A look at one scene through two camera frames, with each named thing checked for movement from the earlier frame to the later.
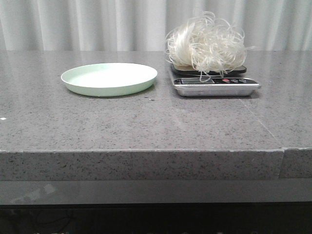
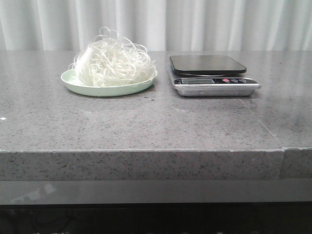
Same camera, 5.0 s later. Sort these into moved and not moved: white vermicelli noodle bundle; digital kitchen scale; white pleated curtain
Moved: white vermicelli noodle bundle
Not moved: digital kitchen scale; white pleated curtain
